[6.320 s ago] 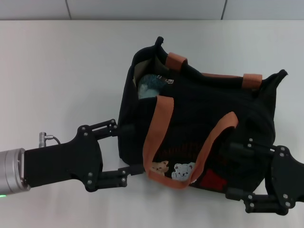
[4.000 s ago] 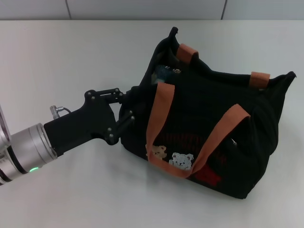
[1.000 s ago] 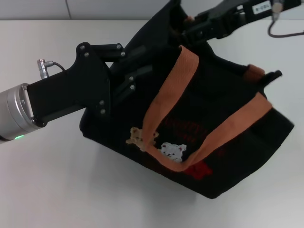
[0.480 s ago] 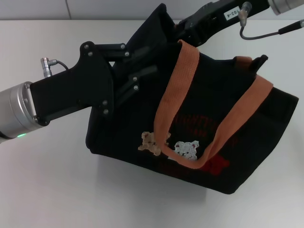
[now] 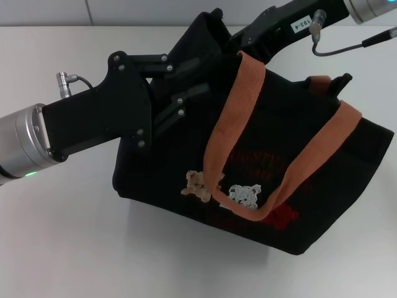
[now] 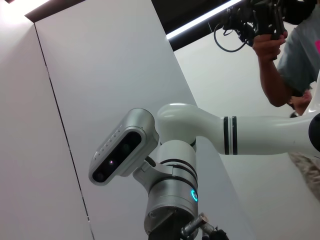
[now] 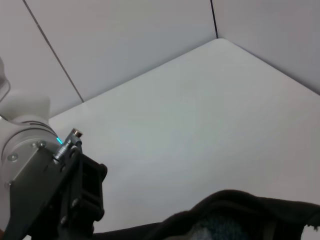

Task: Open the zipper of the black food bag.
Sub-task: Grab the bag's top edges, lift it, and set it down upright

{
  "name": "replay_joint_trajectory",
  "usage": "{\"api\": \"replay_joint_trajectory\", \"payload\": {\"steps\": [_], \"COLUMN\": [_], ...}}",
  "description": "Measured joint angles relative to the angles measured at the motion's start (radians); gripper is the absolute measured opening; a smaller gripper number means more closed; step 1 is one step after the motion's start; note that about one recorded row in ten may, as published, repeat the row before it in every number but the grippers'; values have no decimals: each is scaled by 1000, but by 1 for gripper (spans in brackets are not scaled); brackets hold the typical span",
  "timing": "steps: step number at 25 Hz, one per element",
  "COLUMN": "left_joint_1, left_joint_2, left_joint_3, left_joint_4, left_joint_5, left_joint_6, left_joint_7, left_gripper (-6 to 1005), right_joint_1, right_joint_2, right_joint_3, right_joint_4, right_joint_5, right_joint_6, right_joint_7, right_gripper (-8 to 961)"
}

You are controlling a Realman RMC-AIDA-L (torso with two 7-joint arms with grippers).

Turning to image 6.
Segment person in grey shirt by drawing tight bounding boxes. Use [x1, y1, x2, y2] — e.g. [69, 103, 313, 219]
[276, 4, 320, 94]

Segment operator hand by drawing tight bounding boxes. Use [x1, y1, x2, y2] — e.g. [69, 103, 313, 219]
[251, 31, 289, 61]

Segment dark haired person head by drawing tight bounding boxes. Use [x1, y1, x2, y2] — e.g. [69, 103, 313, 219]
[286, 87, 313, 118]

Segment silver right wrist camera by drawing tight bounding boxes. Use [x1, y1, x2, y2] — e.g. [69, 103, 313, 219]
[87, 107, 160, 186]

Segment right gripper connector with cable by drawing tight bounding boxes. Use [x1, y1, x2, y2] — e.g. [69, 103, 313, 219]
[180, 212, 216, 237]

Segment white ceiling light strip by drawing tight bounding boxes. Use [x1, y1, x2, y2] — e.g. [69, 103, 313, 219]
[166, 0, 238, 41]

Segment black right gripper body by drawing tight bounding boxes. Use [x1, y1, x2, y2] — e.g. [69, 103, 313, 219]
[148, 207, 230, 240]

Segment operator beige trousers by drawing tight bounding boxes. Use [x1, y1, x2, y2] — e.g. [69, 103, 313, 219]
[288, 151, 320, 210]

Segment operator forearm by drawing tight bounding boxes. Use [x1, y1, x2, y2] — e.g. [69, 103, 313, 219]
[257, 53, 301, 108]

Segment black handheld control rig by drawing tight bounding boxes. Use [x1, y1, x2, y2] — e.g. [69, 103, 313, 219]
[213, 0, 316, 54]

